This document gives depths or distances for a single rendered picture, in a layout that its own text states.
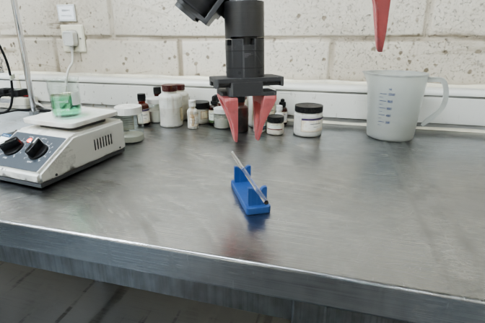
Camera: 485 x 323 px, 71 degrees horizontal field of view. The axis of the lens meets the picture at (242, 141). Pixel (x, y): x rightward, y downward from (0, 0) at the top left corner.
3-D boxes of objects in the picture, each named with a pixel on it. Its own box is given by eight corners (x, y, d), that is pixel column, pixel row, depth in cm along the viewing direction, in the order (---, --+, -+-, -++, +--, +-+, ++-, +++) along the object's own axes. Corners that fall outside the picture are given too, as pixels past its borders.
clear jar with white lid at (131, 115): (150, 140, 78) (147, 105, 76) (127, 145, 74) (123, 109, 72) (135, 135, 82) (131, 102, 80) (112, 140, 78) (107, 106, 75)
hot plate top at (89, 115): (71, 129, 57) (71, 124, 57) (20, 122, 61) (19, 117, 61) (120, 114, 68) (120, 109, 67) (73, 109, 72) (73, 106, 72)
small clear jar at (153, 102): (159, 117, 100) (156, 95, 98) (172, 120, 97) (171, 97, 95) (142, 121, 95) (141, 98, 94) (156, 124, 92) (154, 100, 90)
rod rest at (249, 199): (271, 213, 46) (271, 188, 45) (246, 215, 45) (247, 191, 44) (250, 183, 55) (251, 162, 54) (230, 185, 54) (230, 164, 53)
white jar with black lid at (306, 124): (288, 131, 85) (289, 103, 83) (311, 129, 88) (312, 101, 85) (302, 138, 79) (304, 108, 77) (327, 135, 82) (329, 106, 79)
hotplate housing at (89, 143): (41, 191, 52) (32, 141, 50) (-16, 179, 57) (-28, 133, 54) (134, 148, 72) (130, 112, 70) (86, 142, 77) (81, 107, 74)
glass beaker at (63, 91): (88, 114, 65) (82, 72, 63) (79, 121, 60) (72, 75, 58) (55, 115, 64) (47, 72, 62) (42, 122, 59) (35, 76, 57)
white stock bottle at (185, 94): (189, 120, 96) (188, 85, 93) (169, 121, 95) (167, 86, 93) (189, 116, 102) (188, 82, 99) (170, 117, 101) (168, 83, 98)
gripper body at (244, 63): (208, 88, 54) (206, 39, 52) (271, 85, 56) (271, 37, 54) (215, 93, 47) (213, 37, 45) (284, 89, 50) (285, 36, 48)
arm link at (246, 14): (221, -9, 45) (264, -10, 45) (226, -2, 52) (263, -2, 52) (223, 45, 47) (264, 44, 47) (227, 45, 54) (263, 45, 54)
